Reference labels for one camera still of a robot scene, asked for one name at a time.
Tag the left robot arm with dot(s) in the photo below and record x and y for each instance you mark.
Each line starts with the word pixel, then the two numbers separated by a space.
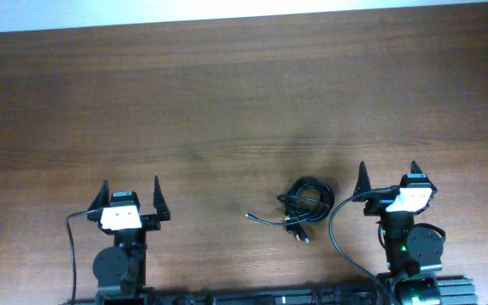
pixel 120 270

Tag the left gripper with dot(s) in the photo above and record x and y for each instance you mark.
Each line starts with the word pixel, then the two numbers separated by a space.
pixel 152 222

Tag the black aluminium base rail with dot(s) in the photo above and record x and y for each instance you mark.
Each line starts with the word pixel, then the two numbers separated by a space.
pixel 431 291

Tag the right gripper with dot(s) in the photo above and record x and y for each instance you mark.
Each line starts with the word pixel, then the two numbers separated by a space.
pixel 379 202

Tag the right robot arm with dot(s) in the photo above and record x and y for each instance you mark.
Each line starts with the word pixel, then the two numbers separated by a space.
pixel 411 249

